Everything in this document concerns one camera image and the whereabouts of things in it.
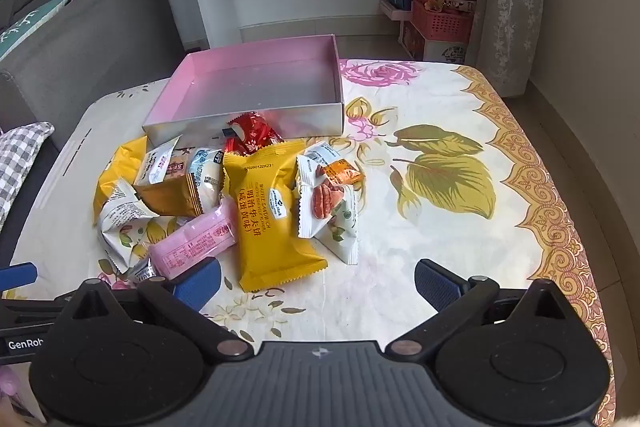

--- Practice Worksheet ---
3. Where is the large yellow snack packet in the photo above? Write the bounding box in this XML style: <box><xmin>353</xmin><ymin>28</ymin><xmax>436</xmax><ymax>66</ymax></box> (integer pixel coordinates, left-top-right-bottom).
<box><xmin>221</xmin><ymin>139</ymin><xmax>328</xmax><ymax>293</ymax></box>

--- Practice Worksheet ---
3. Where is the pink edged white board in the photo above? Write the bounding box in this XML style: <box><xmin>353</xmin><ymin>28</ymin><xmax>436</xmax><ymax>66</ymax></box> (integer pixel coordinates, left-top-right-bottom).
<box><xmin>380</xmin><ymin>0</ymin><xmax>413</xmax><ymax>22</ymax></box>

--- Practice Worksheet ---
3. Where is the large pink basket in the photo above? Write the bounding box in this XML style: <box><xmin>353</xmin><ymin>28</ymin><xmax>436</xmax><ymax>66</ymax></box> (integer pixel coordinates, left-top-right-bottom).
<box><xmin>410</xmin><ymin>0</ymin><xmax>473</xmax><ymax>44</ymax></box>

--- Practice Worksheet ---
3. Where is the white nut snack packet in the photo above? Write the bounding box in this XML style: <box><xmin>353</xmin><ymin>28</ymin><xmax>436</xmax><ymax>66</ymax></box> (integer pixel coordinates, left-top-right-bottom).
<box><xmin>96</xmin><ymin>177</ymin><xmax>161</xmax><ymax>275</ymax></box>

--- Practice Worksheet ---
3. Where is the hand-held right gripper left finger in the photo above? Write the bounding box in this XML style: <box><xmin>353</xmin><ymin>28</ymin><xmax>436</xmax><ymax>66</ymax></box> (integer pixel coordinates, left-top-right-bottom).
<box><xmin>60</xmin><ymin>257</ymin><xmax>253</xmax><ymax>363</ymax></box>

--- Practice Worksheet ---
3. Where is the pink cardboard box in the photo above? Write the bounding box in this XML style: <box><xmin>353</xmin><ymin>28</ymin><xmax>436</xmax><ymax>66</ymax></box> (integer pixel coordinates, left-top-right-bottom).
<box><xmin>141</xmin><ymin>34</ymin><xmax>345</xmax><ymax>145</ymax></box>

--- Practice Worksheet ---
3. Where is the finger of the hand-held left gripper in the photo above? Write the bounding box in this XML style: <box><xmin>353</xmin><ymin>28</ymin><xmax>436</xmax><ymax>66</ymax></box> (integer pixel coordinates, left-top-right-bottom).
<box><xmin>0</xmin><ymin>262</ymin><xmax>38</xmax><ymax>292</ymax></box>

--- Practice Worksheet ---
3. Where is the white green-leaf snack packet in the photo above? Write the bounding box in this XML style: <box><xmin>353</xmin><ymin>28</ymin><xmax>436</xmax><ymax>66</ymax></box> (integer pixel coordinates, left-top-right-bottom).
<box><xmin>317</xmin><ymin>187</ymin><xmax>360</xmax><ymax>265</ymax></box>

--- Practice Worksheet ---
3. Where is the orange white snack packet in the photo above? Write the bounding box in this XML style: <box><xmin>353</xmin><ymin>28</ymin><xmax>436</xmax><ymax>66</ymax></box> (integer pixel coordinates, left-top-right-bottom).
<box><xmin>322</xmin><ymin>159</ymin><xmax>366</xmax><ymax>186</ymax></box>

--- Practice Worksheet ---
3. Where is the small white snack packet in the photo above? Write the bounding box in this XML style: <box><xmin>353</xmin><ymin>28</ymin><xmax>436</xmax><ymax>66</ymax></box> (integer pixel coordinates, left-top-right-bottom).
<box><xmin>127</xmin><ymin>257</ymin><xmax>158</xmax><ymax>283</ymax></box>

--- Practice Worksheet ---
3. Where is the lace curtain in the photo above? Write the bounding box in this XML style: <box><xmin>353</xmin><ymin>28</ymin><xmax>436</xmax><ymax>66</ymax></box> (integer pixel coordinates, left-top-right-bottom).
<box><xmin>462</xmin><ymin>0</ymin><xmax>556</xmax><ymax>98</ymax></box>

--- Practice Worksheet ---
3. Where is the white ornate storage box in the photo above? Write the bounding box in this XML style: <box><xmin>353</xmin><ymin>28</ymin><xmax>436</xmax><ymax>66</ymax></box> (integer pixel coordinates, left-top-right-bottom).
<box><xmin>400</xmin><ymin>19</ymin><xmax>468</xmax><ymax>62</ymax></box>

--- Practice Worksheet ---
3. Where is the teal patterned cushion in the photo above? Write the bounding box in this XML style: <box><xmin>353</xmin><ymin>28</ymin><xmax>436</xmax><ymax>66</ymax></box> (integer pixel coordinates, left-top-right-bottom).
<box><xmin>0</xmin><ymin>0</ymin><xmax>71</xmax><ymax>62</ymax></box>

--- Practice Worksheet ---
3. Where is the grey sofa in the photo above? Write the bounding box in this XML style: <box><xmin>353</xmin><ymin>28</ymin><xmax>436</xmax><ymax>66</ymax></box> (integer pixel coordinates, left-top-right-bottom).
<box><xmin>0</xmin><ymin>0</ymin><xmax>221</xmax><ymax>148</ymax></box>

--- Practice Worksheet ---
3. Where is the pink snack packet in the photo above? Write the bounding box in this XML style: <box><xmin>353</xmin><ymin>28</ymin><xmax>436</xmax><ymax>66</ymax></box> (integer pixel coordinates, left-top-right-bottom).
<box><xmin>149</xmin><ymin>196</ymin><xmax>240</xmax><ymax>280</ymax></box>

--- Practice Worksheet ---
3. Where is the white pecan snack packet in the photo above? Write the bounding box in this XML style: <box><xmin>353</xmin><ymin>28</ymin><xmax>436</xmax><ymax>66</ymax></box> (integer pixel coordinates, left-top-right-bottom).
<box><xmin>295</xmin><ymin>142</ymin><xmax>348</xmax><ymax>239</ymax></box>

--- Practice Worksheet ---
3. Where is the red candy packet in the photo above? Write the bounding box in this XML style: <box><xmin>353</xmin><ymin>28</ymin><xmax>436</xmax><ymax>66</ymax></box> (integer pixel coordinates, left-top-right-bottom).
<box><xmin>222</xmin><ymin>112</ymin><xmax>286</xmax><ymax>158</ymax></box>

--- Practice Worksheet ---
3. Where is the cream red-label snack packet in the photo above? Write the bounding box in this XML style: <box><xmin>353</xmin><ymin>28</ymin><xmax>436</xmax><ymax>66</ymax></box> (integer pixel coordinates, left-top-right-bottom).
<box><xmin>134</xmin><ymin>134</ymin><xmax>193</xmax><ymax>186</ymax></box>

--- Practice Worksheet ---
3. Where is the plain yellow snack packet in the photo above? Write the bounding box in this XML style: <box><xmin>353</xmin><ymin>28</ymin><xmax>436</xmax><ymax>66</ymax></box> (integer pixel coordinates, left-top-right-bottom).
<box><xmin>93</xmin><ymin>136</ymin><xmax>148</xmax><ymax>225</ymax></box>

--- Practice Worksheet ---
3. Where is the brown snack packet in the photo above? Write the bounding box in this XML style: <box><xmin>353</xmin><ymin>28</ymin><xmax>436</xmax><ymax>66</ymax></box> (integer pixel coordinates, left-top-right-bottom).
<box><xmin>134</xmin><ymin>173</ymin><xmax>203</xmax><ymax>218</ymax></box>

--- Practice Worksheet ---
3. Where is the white blue bread packet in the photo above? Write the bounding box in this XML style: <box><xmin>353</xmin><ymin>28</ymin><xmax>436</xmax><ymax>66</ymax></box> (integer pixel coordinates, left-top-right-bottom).
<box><xmin>187</xmin><ymin>147</ymin><xmax>226</xmax><ymax>208</ymax></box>

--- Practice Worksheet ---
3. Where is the grey checked cloth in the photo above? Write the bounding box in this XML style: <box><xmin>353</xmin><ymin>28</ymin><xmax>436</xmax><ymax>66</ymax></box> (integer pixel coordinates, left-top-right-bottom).
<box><xmin>0</xmin><ymin>122</ymin><xmax>55</xmax><ymax>228</ymax></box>

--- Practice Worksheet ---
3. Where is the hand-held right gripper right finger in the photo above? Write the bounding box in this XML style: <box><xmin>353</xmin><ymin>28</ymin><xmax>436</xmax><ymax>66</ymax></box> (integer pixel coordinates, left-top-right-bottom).
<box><xmin>384</xmin><ymin>258</ymin><xmax>581</xmax><ymax>360</ymax></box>

